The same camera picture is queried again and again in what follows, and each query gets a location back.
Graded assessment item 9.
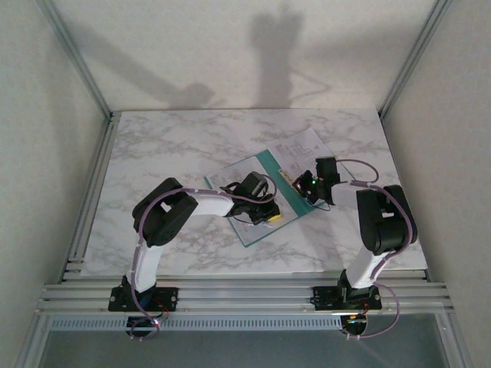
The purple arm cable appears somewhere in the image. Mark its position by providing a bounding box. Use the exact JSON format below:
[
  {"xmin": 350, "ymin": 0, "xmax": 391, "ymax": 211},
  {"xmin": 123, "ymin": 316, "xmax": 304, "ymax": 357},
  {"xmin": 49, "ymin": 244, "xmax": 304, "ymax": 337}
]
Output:
[
  {"xmin": 337, "ymin": 159, "xmax": 418, "ymax": 339},
  {"xmin": 128, "ymin": 174, "xmax": 278, "ymax": 341}
]

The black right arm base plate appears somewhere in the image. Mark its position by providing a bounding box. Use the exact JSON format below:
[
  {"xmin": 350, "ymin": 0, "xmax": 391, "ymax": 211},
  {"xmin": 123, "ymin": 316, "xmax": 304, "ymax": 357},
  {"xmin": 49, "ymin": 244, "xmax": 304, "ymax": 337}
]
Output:
[{"xmin": 312, "ymin": 285, "xmax": 382, "ymax": 311}]

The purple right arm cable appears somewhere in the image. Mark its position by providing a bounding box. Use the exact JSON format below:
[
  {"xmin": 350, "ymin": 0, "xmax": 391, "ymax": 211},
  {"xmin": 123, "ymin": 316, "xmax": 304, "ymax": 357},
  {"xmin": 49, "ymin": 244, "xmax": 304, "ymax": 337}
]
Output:
[{"xmin": 337, "ymin": 159, "xmax": 418, "ymax": 339}]

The black controller board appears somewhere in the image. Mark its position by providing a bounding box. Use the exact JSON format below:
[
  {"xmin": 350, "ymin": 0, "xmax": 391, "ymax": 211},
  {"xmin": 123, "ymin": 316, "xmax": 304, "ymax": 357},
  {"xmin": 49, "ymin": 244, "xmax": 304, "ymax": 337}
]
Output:
[
  {"xmin": 126, "ymin": 314, "xmax": 164, "ymax": 342},
  {"xmin": 339, "ymin": 312, "xmax": 370, "ymax": 340}
]

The aluminium frame post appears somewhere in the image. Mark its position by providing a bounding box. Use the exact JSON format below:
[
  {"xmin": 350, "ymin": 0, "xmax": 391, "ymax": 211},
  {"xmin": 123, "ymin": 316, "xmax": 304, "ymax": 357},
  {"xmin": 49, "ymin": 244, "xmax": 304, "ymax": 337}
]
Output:
[
  {"xmin": 377, "ymin": 0, "xmax": 456, "ymax": 119},
  {"xmin": 36, "ymin": 0, "xmax": 114, "ymax": 120}
]

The aluminium frame leg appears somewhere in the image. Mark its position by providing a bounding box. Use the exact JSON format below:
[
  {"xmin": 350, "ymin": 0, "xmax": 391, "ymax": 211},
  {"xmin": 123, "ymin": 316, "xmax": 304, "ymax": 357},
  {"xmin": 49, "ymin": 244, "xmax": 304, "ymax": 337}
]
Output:
[
  {"xmin": 15, "ymin": 314, "xmax": 51, "ymax": 368},
  {"xmin": 437, "ymin": 314, "xmax": 475, "ymax": 368}
]

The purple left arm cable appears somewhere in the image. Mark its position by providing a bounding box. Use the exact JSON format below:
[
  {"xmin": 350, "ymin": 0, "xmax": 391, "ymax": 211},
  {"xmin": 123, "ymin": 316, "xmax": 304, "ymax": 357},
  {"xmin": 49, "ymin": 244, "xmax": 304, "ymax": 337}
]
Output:
[{"xmin": 128, "ymin": 174, "xmax": 278, "ymax": 341}]

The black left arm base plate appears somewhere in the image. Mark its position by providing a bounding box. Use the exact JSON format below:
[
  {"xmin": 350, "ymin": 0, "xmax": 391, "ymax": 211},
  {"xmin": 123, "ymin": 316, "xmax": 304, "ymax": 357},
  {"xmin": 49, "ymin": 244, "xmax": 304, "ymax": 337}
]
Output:
[{"xmin": 108, "ymin": 285, "xmax": 180, "ymax": 312}]

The grey slotted cable duct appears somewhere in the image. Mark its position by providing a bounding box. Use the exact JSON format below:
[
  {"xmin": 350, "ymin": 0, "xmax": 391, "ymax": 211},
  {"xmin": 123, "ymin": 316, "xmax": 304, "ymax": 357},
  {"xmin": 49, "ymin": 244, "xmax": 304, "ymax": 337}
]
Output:
[{"xmin": 48, "ymin": 316, "xmax": 343, "ymax": 332}]

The white paper sheet with drawings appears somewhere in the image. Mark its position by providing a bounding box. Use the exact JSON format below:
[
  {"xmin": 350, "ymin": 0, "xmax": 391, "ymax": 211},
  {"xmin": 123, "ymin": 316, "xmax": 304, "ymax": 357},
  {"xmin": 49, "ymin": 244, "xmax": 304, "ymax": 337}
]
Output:
[
  {"xmin": 205, "ymin": 155, "xmax": 298, "ymax": 245},
  {"xmin": 268, "ymin": 128, "xmax": 348, "ymax": 210}
]

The aluminium mounting rail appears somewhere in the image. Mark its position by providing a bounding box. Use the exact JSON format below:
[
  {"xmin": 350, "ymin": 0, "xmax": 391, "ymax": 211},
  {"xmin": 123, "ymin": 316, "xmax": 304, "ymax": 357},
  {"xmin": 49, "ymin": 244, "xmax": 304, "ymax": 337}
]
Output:
[{"xmin": 35, "ymin": 276, "xmax": 454, "ymax": 316}]

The aluminium side rail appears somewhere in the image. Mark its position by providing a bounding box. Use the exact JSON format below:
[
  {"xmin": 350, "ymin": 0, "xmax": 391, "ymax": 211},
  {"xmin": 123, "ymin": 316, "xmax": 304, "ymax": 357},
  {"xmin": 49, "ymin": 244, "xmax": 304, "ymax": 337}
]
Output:
[{"xmin": 57, "ymin": 110, "xmax": 123, "ymax": 284}]

